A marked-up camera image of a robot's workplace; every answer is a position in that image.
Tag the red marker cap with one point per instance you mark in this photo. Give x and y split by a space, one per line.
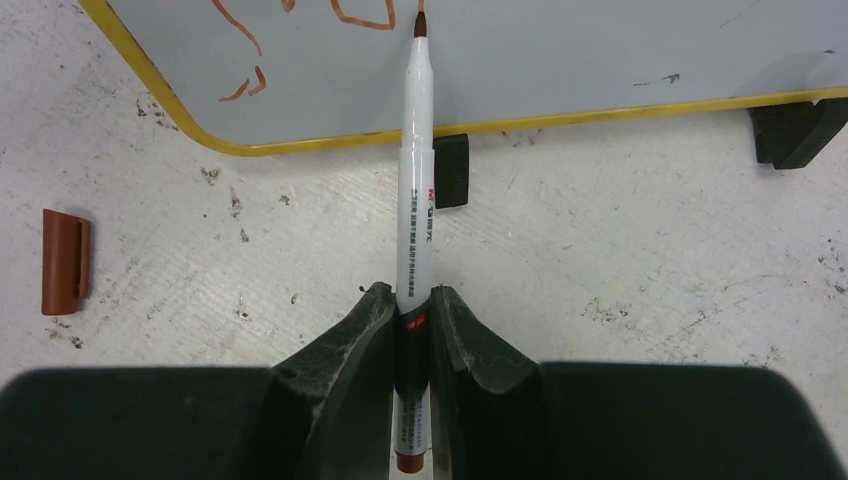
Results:
66 262

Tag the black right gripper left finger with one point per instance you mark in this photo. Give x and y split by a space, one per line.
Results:
325 412

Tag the white red whiteboard marker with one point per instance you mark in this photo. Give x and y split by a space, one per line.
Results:
414 266

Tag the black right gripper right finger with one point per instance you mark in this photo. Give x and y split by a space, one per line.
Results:
497 414

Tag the black whiteboard stand foot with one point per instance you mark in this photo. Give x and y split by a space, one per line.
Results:
790 136
451 170

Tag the yellow framed whiteboard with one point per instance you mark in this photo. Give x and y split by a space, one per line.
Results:
260 78

